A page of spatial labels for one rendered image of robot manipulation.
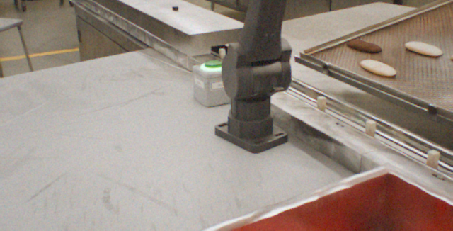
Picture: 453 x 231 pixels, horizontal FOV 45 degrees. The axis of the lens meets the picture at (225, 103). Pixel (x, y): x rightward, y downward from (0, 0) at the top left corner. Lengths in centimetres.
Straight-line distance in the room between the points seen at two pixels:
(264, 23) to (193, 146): 27
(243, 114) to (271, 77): 9
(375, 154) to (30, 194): 53
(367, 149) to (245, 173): 20
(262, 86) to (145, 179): 25
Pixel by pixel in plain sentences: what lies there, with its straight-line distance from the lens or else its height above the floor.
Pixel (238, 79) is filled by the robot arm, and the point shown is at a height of 96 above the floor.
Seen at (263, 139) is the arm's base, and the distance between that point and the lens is 98.
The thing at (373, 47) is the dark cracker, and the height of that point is 92.
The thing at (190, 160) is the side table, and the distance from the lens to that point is 95.
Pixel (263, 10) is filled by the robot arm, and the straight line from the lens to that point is 86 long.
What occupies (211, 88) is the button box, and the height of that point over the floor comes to 86.
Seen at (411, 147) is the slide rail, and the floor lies 85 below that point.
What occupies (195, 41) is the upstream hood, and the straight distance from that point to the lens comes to 140.
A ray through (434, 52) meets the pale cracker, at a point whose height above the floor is 93.
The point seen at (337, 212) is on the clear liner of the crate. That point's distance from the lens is 67.
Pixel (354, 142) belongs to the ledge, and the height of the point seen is 86.
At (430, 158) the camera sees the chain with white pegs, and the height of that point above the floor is 86.
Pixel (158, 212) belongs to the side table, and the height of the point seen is 82.
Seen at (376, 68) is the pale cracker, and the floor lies 91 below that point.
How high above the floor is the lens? 124
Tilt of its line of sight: 21 degrees down
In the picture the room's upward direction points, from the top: 1 degrees counter-clockwise
